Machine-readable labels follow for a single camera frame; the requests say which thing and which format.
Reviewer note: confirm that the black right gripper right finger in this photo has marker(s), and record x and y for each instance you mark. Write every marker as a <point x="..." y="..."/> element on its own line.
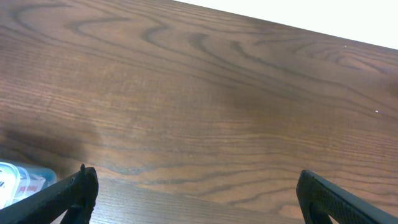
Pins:
<point x="322" y="202"/>

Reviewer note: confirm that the clear plastic container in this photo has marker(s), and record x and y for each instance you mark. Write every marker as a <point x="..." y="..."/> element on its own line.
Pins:
<point x="13" y="173"/>

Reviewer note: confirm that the white medicine box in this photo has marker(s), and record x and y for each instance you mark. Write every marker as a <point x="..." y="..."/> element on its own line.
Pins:
<point x="27" y="189"/>

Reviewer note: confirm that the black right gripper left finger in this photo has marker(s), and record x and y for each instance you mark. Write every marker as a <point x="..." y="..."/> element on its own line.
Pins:
<point x="73" y="197"/>

